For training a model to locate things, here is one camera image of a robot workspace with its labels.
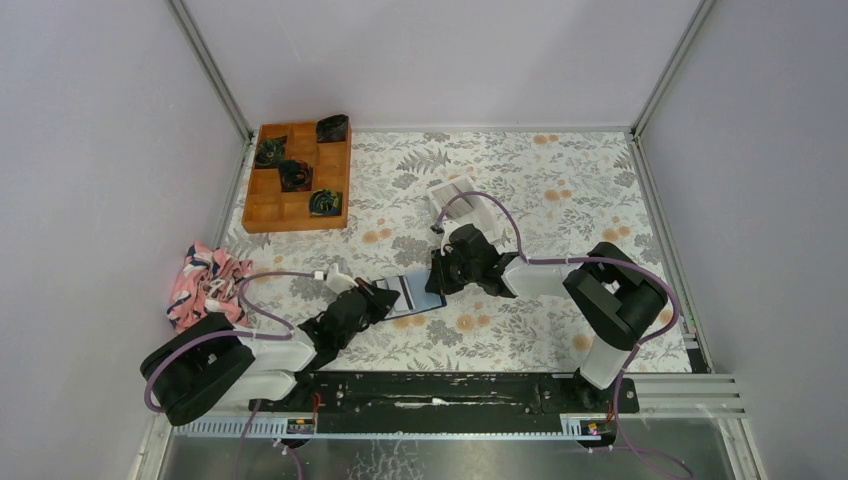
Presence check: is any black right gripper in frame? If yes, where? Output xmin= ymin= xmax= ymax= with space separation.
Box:
xmin=424 ymin=246 xmax=480 ymax=297

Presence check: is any white striped credit card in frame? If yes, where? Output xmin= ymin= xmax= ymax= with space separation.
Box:
xmin=385 ymin=275 xmax=415 ymax=319

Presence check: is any blue leather card holder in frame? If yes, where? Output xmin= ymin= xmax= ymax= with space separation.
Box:
xmin=373 ymin=269 xmax=447 ymax=317

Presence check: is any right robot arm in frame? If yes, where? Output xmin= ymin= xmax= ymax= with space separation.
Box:
xmin=425 ymin=225 xmax=677 ymax=412

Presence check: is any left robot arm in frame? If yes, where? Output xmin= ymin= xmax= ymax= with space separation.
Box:
xmin=140 ymin=279 xmax=408 ymax=426

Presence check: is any stack of cards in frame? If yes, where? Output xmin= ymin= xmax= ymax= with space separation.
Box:
xmin=432 ymin=184 xmax=474 ymax=219

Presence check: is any white plastic card box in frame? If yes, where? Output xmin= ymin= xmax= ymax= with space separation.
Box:
xmin=426 ymin=175 xmax=499 ymax=245

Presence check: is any floral tablecloth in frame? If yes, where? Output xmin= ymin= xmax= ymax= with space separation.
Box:
xmin=223 ymin=132 xmax=663 ymax=372

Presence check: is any dark rolled cloth bottom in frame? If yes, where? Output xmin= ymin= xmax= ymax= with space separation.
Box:
xmin=308 ymin=189 xmax=344 ymax=218

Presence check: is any dark rolled cloth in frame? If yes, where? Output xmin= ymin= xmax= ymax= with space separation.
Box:
xmin=308 ymin=189 xmax=344 ymax=218
xmin=254 ymin=136 xmax=288 ymax=169
xmin=315 ymin=114 xmax=349 ymax=144
xmin=277 ymin=159 xmax=313 ymax=193

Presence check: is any wooden compartment tray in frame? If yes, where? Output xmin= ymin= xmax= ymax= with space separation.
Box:
xmin=242 ymin=114 xmax=352 ymax=234

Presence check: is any pink patterned cloth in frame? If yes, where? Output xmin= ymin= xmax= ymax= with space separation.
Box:
xmin=166 ymin=242 xmax=253 ymax=333

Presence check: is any dark rolled cloth middle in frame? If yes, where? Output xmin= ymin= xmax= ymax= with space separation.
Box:
xmin=277 ymin=159 xmax=313 ymax=193

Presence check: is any dark rolled cloth left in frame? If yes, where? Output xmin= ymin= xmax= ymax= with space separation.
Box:
xmin=254 ymin=136 xmax=288 ymax=169

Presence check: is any dark rolled cloth top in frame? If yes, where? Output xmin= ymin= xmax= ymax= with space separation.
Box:
xmin=315 ymin=114 xmax=349 ymax=144

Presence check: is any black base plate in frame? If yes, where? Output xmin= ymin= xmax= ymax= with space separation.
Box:
xmin=249 ymin=371 xmax=640 ymax=435

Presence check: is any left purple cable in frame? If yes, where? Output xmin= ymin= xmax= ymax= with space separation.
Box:
xmin=143 ymin=270 xmax=329 ymax=415

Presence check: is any purple cable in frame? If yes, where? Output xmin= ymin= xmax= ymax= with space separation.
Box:
xmin=143 ymin=270 xmax=329 ymax=415
xmin=433 ymin=191 xmax=694 ymax=478

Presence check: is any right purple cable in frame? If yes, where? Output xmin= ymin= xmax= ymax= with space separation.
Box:
xmin=433 ymin=191 xmax=694 ymax=478

